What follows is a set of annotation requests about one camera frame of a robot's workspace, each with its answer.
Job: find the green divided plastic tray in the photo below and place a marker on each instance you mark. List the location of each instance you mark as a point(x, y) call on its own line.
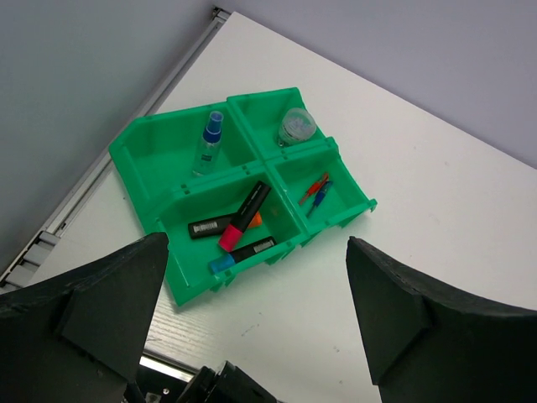
point(155, 155)

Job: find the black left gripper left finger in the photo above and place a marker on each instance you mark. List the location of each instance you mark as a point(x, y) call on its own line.
point(79, 336)

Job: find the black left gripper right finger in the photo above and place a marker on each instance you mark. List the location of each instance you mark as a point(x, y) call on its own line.
point(427, 341)

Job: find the blue gel pen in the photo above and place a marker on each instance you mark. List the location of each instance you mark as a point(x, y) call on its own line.
point(319, 197)

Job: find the red gel pen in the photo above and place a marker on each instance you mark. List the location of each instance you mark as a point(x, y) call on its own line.
point(313, 189)

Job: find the pink cap black highlighter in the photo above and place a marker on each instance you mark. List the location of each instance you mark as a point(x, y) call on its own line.
point(244, 215)

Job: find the blue cap black highlighter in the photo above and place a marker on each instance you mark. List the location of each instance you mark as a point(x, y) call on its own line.
point(238, 255)

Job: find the orange cap black highlighter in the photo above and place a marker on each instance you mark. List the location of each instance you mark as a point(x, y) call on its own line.
point(209, 227)

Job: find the clear blue spray bottle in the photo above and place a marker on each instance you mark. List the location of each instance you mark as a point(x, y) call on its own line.
point(209, 146)

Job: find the clear plastic bottle cap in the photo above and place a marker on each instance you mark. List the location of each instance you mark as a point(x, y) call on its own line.
point(296, 127)

